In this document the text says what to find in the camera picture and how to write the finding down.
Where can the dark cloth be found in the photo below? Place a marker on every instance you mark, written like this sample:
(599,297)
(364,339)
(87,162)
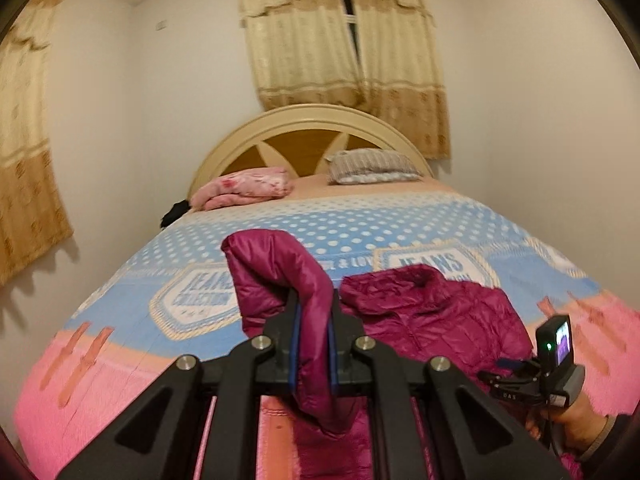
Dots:
(175,212)

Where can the magenta puffer jacket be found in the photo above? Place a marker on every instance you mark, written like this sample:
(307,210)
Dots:
(440,310)

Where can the beige patterned side curtain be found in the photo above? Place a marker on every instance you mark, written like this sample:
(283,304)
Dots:
(25,160)

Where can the person's right forearm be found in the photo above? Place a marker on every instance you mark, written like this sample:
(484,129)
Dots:
(607,445)

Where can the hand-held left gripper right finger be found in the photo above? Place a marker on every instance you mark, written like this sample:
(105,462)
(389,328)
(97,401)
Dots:
(332,355)

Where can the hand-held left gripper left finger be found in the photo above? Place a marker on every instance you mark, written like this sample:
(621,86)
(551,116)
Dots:
(296,345)

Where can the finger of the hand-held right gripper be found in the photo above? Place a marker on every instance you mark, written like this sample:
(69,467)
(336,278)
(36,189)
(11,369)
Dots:
(510,391)
(515,365)

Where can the person's right hand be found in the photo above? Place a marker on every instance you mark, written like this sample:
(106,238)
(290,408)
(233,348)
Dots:
(575,425)

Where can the folded pink floral blanket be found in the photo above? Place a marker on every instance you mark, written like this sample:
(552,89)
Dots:
(240,187)

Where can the dark window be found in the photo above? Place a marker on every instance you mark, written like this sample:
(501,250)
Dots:
(348,5)

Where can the striped grey pillow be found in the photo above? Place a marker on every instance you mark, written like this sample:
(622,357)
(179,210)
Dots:
(372,165)

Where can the cream wooden headboard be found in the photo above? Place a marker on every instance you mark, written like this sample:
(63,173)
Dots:
(300,125)

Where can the beige patterned window curtain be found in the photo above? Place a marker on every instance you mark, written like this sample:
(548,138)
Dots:
(400,60)
(295,40)

